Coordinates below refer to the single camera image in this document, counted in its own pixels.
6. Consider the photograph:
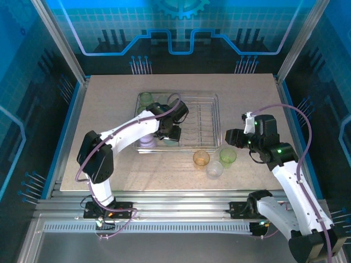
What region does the purple plastic cup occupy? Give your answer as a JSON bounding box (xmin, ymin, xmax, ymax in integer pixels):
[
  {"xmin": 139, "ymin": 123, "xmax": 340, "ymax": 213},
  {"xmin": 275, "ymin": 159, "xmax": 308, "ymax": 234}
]
[{"xmin": 139, "ymin": 133, "xmax": 158, "ymax": 150}]

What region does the clear dimpled plastic cup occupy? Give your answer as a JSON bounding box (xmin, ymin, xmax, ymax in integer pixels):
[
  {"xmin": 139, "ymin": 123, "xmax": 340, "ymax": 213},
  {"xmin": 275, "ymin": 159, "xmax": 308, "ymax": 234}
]
[{"xmin": 206, "ymin": 160, "xmax": 224, "ymax": 179}]

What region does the metal wire dish rack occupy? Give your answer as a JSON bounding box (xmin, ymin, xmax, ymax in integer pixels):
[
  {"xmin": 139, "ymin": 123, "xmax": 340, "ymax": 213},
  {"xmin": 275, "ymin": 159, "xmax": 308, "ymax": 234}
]
[{"xmin": 132, "ymin": 92, "xmax": 222, "ymax": 155}]

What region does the small green plastic cup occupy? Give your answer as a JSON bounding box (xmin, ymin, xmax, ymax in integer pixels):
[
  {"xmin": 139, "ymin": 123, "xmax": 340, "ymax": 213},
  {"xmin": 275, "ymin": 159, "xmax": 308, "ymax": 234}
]
[{"xmin": 219, "ymin": 148, "xmax": 237, "ymax": 168}]

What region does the orange plastic cup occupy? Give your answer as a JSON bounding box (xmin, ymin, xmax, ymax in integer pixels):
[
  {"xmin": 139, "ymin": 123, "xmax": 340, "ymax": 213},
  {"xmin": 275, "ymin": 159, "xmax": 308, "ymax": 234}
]
[{"xmin": 193, "ymin": 150, "xmax": 211, "ymax": 167}]

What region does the black controller box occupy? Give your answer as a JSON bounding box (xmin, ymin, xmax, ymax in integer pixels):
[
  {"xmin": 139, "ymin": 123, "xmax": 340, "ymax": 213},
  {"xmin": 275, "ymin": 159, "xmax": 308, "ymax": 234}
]
[{"xmin": 249, "ymin": 221, "xmax": 268, "ymax": 237}]

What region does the small controller board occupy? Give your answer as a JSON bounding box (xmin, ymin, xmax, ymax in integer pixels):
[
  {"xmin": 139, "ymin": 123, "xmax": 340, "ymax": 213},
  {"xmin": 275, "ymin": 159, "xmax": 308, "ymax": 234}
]
[{"xmin": 95, "ymin": 216, "xmax": 116, "ymax": 230}]

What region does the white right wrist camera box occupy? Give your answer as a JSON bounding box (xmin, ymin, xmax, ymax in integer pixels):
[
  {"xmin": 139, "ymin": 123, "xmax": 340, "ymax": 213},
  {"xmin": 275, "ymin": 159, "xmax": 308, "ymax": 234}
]
[{"xmin": 241, "ymin": 111, "xmax": 257, "ymax": 135}]

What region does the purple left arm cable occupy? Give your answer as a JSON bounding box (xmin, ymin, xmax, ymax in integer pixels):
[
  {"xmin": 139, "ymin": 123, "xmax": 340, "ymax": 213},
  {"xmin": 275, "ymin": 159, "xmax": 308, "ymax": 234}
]
[{"xmin": 75, "ymin": 92, "xmax": 182, "ymax": 241}]

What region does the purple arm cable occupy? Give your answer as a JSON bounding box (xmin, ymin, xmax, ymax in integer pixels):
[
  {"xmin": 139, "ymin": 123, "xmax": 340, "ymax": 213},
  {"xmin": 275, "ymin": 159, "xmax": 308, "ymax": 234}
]
[
  {"xmin": 251, "ymin": 104, "xmax": 334, "ymax": 263},
  {"xmin": 75, "ymin": 92, "xmax": 182, "ymax": 241}
]

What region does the blue edged side frame rail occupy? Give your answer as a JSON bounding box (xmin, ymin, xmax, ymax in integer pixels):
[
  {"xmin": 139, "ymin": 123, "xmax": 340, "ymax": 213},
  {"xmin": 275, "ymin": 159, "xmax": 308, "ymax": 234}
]
[
  {"xmin": 275, "ymin": 78, "xmax": 324, "ymax": 199},
  {"xmin": 43, "ymin": 78, "xmax": 90, "ymax": 199}
]

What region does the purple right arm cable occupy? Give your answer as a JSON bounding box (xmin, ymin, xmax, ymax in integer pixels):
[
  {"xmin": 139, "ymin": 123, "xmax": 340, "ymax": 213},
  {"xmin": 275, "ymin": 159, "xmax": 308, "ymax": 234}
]
[{"xmin": 251, "ymin": 104, "xmax": 334, "ymax": 263}]

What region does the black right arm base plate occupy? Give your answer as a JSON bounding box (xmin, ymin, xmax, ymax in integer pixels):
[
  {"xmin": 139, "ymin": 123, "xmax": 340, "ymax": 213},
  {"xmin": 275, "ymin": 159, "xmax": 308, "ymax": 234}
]
[{"xmin": 229, "ymin": 201, "xmax": 279, "ymax": 220}]

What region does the aluminium frame cross rail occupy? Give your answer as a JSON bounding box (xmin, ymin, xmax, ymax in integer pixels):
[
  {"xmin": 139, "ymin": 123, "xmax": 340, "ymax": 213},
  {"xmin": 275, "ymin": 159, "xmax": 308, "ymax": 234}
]
[{"xmin": 37, "ymin": 190, "xmax": 329, "ymax": 220}]

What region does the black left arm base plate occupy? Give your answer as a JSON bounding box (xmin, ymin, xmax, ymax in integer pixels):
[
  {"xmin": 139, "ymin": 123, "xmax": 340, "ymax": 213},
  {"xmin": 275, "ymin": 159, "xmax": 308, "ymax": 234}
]
[{"xmin": 83, "ymin": 201, "xmax": 133, "ymax": 220}]

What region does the grey slotted cable duct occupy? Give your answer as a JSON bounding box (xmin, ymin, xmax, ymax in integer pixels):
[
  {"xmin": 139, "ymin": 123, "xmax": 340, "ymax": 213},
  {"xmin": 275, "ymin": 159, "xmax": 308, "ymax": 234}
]
[{"xmin": 43, "ymin": 222, "xmax": 253, "ymax": 234}]

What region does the aluminium frame post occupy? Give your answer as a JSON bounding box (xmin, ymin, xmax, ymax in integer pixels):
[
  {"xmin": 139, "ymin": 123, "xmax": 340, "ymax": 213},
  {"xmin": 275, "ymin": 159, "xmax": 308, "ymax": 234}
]
[
  {"xmin": 275, "ymin": 0, "xmax": 320, "ymax": 85},
  {"xmin": 30, "ymin": 0, "xmax": 86, "ymax": 83}
]

